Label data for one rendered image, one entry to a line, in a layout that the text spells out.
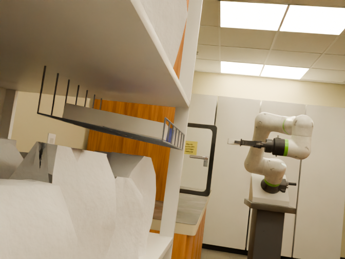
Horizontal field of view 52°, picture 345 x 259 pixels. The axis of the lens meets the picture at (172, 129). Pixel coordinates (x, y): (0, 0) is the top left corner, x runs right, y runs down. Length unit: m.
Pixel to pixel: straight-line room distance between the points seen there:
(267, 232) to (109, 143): 1.36
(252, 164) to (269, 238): 0.55
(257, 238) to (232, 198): 2.44
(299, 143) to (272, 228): 0.97
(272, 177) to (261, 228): 0.38
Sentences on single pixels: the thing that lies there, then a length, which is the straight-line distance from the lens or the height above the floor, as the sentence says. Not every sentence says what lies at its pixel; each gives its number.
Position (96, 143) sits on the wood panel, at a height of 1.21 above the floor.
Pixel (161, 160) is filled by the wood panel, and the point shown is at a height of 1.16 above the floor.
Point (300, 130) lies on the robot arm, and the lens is 1.95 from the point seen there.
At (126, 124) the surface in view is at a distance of 0.81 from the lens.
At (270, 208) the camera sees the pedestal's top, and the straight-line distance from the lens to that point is 2.67.
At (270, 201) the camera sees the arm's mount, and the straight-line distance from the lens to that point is 2.74.
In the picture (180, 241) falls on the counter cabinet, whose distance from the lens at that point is 1.36.
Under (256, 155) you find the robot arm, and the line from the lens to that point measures 2.54.
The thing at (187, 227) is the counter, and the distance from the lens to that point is 1.35.
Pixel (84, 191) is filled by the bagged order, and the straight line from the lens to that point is 0.55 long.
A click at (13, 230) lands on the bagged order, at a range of 0.42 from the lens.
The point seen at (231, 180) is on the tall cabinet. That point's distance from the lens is 5.13.
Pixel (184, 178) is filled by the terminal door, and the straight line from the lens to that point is 2.01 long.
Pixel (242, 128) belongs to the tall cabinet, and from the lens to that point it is 5.16.
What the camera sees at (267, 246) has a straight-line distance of 2.77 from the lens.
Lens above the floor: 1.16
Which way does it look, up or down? 5 degrees up
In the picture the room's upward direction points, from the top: 7 degrees clockwise
